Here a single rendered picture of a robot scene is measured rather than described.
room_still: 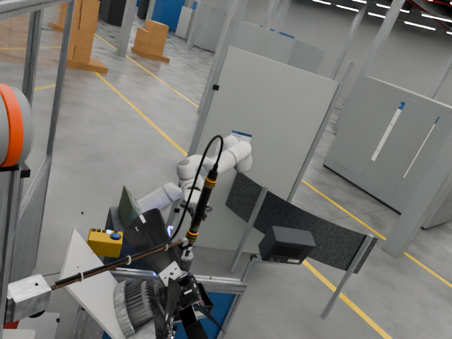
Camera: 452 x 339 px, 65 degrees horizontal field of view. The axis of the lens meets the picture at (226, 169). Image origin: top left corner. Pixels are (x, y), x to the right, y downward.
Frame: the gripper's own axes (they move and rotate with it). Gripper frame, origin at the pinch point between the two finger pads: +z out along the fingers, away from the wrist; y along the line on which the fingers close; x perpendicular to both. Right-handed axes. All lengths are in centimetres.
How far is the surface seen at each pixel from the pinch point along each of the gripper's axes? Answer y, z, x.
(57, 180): 77, -268, -148
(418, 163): -487, -359, -49
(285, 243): -63, -29, -28
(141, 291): 15.2, 10.2, -31.6
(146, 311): 12.8, 17.0, -34.2
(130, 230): 24.3, 3.3, -9.1
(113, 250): 25, -31, -47
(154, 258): 13.2, 5.9, -18.8
